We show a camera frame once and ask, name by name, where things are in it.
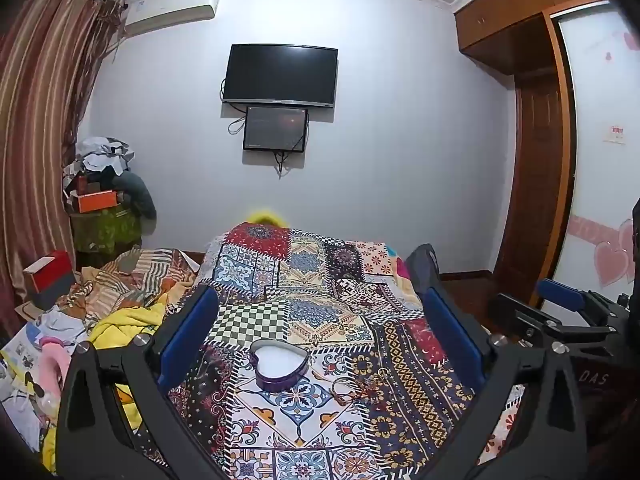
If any pile of white grey clothes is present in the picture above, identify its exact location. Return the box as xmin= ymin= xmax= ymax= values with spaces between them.
xmin=75 ymin=136 xmax=137 ymax=177

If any dark padded object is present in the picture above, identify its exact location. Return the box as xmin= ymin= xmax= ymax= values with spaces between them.
xmin=404 ymin=244 xmax=442 ymax=295

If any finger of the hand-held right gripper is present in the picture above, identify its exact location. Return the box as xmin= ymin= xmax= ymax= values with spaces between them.
xmin=487 ymin=293 xmax=622 ymax=357
xmin=536 ymin=279 xmax=627 ymax=322

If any yellow cloth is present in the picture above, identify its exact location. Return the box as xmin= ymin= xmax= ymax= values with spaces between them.
xmin=41 ymin=302 xmax=167 ymax=473

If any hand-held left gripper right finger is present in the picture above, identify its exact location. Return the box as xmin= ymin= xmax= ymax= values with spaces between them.
xmin=422 ymin=285 xmax=589 ymax=480

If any pink plush toy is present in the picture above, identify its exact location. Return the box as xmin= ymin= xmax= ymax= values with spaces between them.
xmin=29 ymin=336 xmax=72 ymax=413

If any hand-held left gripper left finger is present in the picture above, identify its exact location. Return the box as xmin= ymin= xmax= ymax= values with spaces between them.
xmin=54 ymin=285 xmax=226 ymax=480

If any brown wooden door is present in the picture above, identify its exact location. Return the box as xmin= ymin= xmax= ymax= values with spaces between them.
xmin=492 ymin=71 xmax=566 ymax=307

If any yellow pillow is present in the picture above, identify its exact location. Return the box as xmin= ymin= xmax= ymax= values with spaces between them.
xmin=245 ymin=206 xmax=292 ymax=227

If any wooden overhead cabinet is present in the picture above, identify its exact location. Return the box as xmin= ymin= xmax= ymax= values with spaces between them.
xmin=453 ymin=0 xmax=621 ymax=77

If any striped brown curtain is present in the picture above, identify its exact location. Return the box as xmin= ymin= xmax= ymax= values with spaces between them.
xmin=0 ymin=0 xmax=127 ymax=321

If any white air conditioner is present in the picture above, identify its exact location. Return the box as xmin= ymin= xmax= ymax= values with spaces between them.
xmin=124 ymin=0 xmax=223 ymax=29

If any striped brown bedsheet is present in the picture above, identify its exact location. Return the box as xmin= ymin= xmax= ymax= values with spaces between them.
xmin=59 ymin=246 xmax=211 ymax=322

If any orange box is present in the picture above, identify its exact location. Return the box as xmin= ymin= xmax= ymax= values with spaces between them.
xmin=75 ymin=190 xmax=119 ymax=213

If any purple heart-shaped tin box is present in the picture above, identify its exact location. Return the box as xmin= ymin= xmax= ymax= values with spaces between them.
xmin=250 ymin=339 xmax=310 ymax=392

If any colourful patchwork blanket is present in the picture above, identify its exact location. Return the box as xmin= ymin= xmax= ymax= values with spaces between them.
xmin=135 ymin=222 xmax=531 ymax=480

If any small black wall monitor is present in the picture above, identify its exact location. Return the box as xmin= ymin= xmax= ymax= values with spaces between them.
xmin=243 ymin=105 xmax=309 ymax=153

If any red box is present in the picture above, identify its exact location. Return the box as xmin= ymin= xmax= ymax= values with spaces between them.
xmin=22 ymin=250 xmax=76 ymax=295

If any red braided bracelet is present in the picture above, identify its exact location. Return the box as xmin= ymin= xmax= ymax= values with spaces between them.
xmin=330 ymin=377 xmax=362 ymax=407

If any dark green garment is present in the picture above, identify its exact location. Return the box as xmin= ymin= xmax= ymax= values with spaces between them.
xmin=112 ymin=172 xmax=159 ymax=222

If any black wall television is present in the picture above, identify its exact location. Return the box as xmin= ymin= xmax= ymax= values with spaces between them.
xmin=222 ymin=43 xmax=339 ymax=110

